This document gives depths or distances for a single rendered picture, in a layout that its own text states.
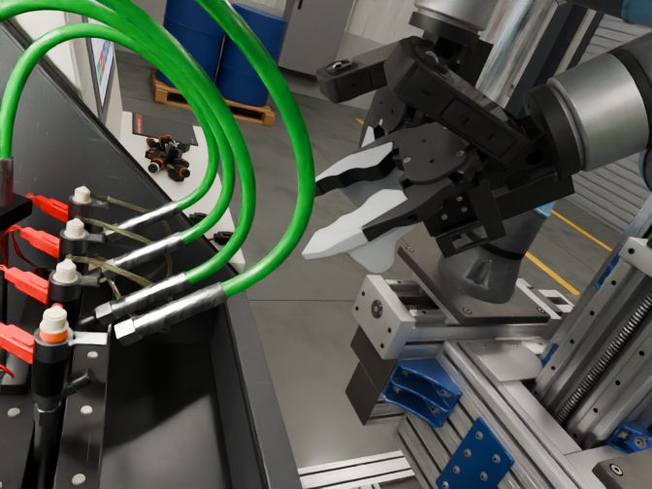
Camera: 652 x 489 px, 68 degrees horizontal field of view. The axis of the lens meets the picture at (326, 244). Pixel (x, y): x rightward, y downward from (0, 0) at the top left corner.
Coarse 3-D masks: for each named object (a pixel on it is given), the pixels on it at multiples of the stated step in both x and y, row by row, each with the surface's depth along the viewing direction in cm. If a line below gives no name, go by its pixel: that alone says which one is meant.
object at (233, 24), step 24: (216, 0) 29; (240, 24) 31; (240, 48) 32; (264, 48) 32; (264, 72) 33; (288, 96) 34; (288, 120) 35; (312, 168) 38; (312, 192) 39; (288, 240) 41; (264, 264) 41; (240, 288) 42
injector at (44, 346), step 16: (48, 352) 38; (64, 352) 39; (32, 368) 40; (48, 368) 39; (64, 368) 40; (32, 384) 41; (48, 384) 40; (64, 384) 41; (80, 384) 42; (48, 400) 41; (48, 416) 43; (48, 432) 44; (48, 448) 45; (48, 464) 46; (32, 480) 47; (48, 480) 47
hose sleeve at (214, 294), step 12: (204, 288) 42; (216, 288) 41; (180, 300) 41; (192, 300) 41; (204, 300) 41; (216, 300) 41; (156, 312) 41; (168, 312) 41; (180, 312) 41; (192, 312) 41; (144, 324) 40; (156, 324) 41; (168, 324) 41; (144, 336) 41
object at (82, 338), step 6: (78, 336) 40; (84, 336) 41; (90, 336) 41; (96, 336) 41; (102, 336) 41; (72, 342) 39; (78, 342) 40; (84, 342) 40; (90, 342) 40; (96, 342) 40; (102, 342) 41
